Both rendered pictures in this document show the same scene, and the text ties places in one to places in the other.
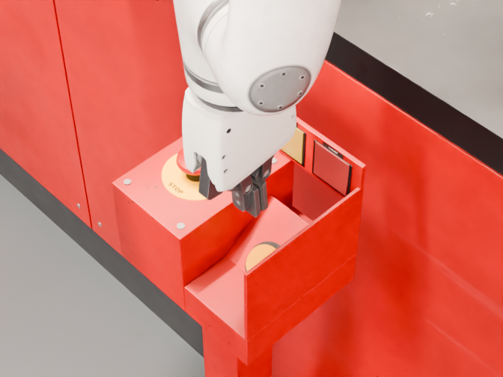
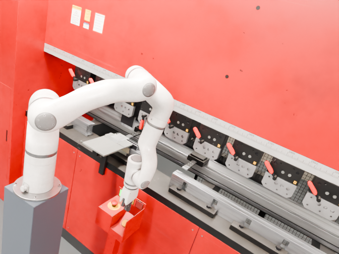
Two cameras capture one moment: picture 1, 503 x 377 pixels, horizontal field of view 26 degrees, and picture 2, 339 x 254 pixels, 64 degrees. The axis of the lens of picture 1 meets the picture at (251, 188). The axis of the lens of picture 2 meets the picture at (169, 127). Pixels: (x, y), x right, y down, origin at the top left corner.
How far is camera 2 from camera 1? 0.58 m
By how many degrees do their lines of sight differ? 31
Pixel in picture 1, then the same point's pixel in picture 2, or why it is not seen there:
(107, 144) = (77, 206)
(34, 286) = not seen: hidden behind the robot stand
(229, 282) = (118, 227)
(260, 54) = (144, 178)
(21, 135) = not seen: hidden behind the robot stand
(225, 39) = (138, 176)
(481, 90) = (164, 192)
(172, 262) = (108, 222)
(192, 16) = (130, 173)
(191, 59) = (127, 180)
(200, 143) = (124, 195)
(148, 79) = (94, 191)
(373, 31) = not seen: hidden behind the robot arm
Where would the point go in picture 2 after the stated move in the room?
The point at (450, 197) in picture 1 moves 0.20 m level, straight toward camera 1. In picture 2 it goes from (157, 211) to (155, 237)
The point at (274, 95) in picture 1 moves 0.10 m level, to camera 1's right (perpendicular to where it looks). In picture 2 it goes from (144, 185) to (164, 187)
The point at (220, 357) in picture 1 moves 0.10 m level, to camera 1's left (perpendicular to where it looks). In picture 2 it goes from (109, 247) to (92, 247)
